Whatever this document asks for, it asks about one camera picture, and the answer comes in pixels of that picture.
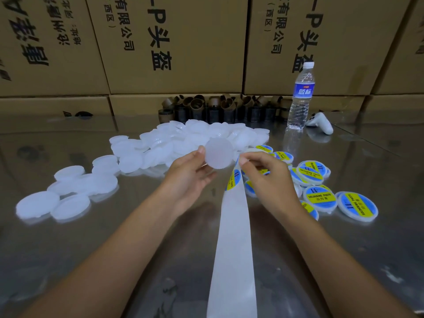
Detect person's right hand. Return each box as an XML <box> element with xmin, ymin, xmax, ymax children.
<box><xmin>238</xmin><ymin>151</ymin><xmax>304</xmax><ymax>223</ymax></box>

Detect stack of brown cardboard boxes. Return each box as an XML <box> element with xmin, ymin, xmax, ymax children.
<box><xmin>0</xmin><ymin>0</ymin><xmax>424</xmax><ymax>118</ymax></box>

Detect white handheld controller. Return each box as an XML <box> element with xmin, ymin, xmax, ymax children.
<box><xmin>306</xmin><ymin>112</ymin><xmax>334</xmax><ymax>135</ymax></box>

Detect pile of white plastic lids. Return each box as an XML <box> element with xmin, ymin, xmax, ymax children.
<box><xmin>16</xmin><ymin>120</ymin><xmax>271</xmax><ymax>224</ymax></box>

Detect row of dark cardboard tubes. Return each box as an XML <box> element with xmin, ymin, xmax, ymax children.
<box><xmin>158</xmin><ymin>95</ymin><xmax>292</xmax><ymax>125</ymax></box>

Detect person's right forearm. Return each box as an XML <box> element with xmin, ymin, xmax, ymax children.
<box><xmin>284</xmin><ymin>205</ymin><xmax>415</xmax><ymax>318</ymax></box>

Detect person's left forearm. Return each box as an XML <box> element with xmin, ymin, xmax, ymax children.
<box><xmin>20</xmin><ymin>198</ymin><xmax>183</xmax><ymax>318</ymax></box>

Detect clear plastic water bottle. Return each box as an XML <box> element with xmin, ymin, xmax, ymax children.
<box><xmin>286</xmin><ymin>61</ymin><xmax>316</xmax><ymax>132</ymax></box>

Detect sticker roll with backing strip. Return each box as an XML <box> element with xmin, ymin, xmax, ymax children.
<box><xmin>207</xmin><ymin>145</ymin><xmax>262</xmax><ymax>318</ymax></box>

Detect person's left hand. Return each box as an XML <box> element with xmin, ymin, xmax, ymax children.
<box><xmin>159</xmin><ymin>145</ymin><xmax>218</xmax><ymax>219</ymax></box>

